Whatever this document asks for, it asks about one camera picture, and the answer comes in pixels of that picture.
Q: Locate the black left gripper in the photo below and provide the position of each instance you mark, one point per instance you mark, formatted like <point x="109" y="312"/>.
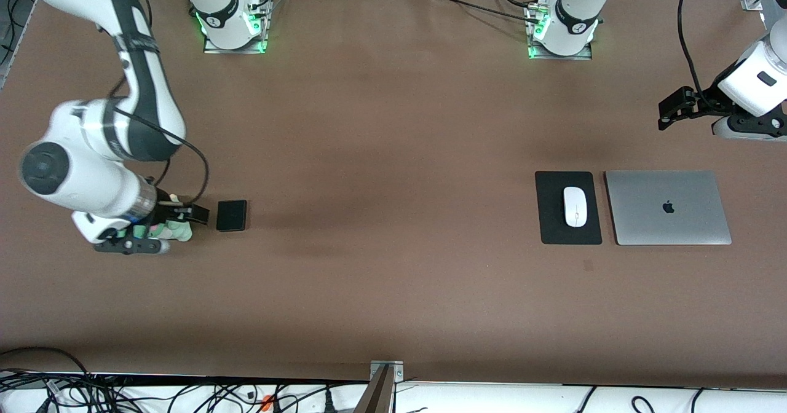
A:
<point x="704" y="104"/>

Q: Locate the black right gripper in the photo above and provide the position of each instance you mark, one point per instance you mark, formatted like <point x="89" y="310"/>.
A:
<point x="163" y="212"/>

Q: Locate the small black square box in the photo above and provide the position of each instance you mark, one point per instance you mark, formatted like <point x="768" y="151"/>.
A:
<point x="232" y="215"/>

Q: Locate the white computer mouse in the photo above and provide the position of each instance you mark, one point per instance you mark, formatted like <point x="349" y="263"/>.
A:
<point x="575" y="201"/>

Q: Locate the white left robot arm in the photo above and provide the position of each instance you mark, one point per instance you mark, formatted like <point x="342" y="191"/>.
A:
<point x="575" y="7"/>

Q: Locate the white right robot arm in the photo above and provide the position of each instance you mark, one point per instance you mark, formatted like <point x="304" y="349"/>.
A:
<point x="80" y="173"/>

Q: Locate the black mouse pad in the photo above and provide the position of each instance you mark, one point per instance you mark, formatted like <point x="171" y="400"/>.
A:
<point x="550" y="216"/>

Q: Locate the green dinosaur plush toy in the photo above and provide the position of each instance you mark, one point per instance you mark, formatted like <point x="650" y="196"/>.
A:
<point x="178" y="232"/>

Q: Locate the grey laptop with apple logo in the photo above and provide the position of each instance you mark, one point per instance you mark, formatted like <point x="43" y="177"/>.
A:
<point x="667" y="225"/>

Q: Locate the orange plug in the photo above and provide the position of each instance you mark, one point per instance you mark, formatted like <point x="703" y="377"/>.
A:
<point x="266" y="402"/>

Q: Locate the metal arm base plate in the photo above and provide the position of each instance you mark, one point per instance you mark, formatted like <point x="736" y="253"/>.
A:
<point x="587" y="57"/>
<point x="209" y="49"/>

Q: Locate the aluminium frame post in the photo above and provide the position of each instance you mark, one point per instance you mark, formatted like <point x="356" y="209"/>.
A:
<point x="382" y="379"/>

